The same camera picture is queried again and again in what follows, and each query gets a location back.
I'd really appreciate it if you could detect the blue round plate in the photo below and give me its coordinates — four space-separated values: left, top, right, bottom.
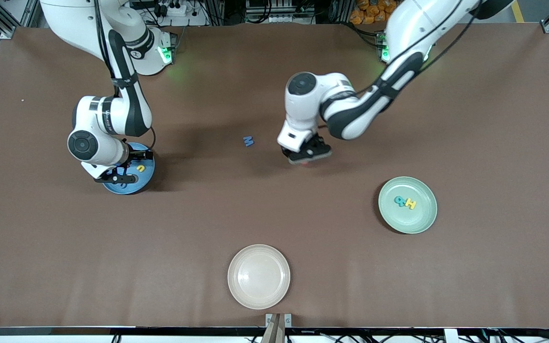
102 142 156 195

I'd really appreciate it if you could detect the brown table cover mat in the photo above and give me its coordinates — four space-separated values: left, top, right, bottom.
0 24 549 329

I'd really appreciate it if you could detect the green round plate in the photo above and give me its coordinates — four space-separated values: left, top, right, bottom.
378 176 438 234

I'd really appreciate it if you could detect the black equipment rack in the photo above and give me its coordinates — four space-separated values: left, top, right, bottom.
245 0 317 24

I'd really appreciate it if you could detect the orange objects pile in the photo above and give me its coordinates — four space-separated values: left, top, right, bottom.
349 0 397 25

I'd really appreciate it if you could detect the beige round plate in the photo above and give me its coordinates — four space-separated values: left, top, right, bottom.
227 244 291 310

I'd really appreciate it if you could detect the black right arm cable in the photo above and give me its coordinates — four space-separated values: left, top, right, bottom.
94 0 157 152

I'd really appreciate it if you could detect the small metal edge bracket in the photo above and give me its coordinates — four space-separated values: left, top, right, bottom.
265 313 293 328

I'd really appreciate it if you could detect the white table edge rail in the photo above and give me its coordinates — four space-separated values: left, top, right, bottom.
0 326 549 343

